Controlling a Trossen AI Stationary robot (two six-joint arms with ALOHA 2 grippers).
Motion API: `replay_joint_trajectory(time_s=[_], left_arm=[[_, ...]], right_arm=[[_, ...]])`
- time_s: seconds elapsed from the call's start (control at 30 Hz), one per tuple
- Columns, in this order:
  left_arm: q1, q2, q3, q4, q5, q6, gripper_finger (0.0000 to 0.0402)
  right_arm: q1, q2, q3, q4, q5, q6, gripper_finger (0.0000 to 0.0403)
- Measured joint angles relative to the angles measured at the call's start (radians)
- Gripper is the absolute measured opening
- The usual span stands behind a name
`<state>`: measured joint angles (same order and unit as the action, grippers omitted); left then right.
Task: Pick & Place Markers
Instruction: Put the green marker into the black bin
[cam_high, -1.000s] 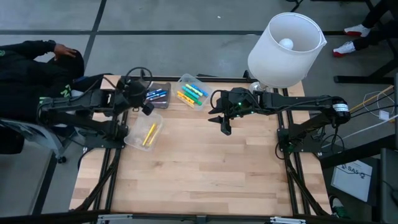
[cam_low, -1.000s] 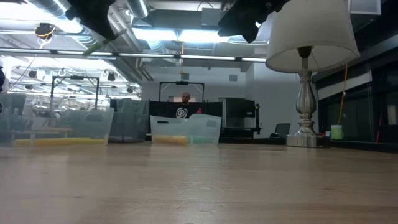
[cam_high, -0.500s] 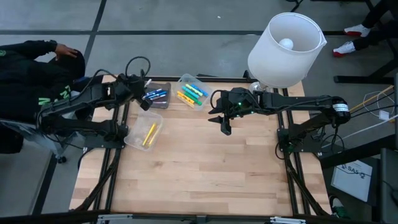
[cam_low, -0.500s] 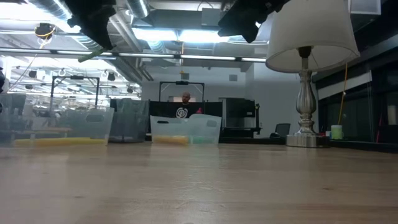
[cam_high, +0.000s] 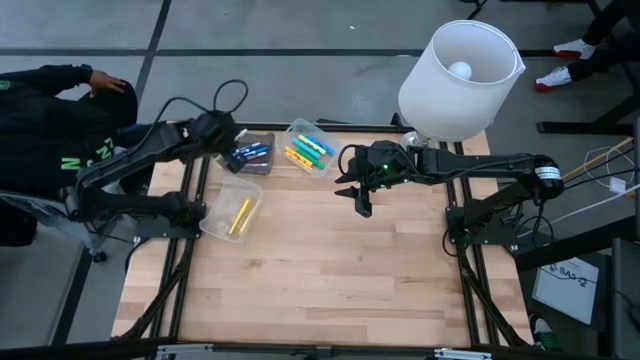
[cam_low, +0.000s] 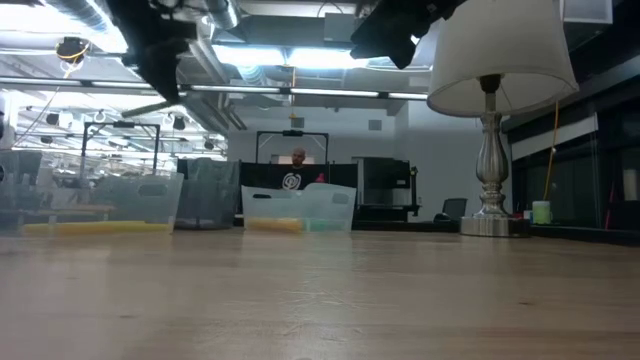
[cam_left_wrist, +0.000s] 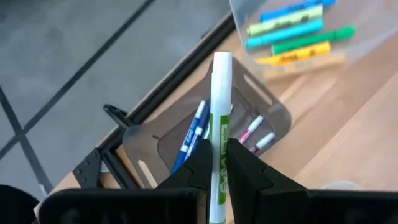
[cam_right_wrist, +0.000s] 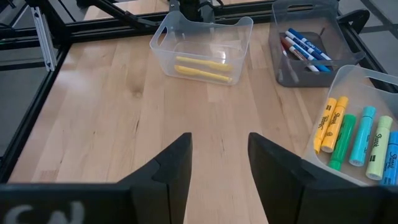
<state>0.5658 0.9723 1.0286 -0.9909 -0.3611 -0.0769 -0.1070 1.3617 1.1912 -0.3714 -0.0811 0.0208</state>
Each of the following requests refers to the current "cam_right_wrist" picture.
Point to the grey tinted plastic bin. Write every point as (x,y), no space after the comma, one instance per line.
(339,28)

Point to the silver aluminium bracket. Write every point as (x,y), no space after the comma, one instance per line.
(43,37)

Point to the blue highlighter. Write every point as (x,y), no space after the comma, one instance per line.
(392,158)

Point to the black aluminium rig frame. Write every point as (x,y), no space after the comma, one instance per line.
(93,29)

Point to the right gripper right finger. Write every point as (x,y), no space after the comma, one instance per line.
(286,199)

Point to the clear shallow plastic bin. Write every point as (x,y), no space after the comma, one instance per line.
(199,40)

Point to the green highlighter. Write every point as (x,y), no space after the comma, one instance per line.
(342,143)

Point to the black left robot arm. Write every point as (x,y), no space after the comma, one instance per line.
(192,9)

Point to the light blue Expo marker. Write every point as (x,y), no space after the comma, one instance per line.
(323,68)

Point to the teal highlighter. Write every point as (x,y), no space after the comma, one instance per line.
(362,137)

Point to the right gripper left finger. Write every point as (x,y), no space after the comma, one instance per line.
(149,199)

